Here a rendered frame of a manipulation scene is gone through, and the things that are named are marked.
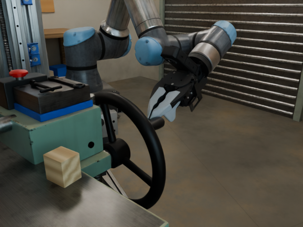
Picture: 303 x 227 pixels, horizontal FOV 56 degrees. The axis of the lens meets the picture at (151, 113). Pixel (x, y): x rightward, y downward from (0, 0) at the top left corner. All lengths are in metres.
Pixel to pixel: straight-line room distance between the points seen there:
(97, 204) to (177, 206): 1.44
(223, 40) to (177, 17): 3.34
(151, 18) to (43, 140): 0.45
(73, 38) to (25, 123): 0.64
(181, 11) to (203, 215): 2.92
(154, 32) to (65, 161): 0.47
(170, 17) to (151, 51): 3.49
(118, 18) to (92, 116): 0.64
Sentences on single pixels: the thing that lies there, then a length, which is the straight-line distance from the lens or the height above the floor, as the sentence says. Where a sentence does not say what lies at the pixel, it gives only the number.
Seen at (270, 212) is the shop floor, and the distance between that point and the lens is 1.88.
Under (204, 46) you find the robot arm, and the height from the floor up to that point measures 1.03.
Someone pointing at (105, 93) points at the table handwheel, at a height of 0.95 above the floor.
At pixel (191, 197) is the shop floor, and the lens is 1.87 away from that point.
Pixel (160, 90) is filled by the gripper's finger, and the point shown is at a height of 0.94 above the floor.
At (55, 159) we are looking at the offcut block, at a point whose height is 0.94.
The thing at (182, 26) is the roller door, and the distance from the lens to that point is 4.03.
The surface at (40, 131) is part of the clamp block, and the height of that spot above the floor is 0.95.
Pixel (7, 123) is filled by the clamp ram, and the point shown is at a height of 0.96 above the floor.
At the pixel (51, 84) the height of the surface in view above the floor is 1.00.
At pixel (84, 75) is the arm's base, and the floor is 0.89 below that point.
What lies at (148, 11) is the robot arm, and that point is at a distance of 0.78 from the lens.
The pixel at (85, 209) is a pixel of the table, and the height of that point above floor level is 0.90.
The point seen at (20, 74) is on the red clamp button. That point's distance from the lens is 0.53.
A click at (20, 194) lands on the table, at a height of 0.90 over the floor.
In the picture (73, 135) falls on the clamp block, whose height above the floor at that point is 0.92.
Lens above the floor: 1.13
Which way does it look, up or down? 21 degrees down
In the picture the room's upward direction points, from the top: straight up
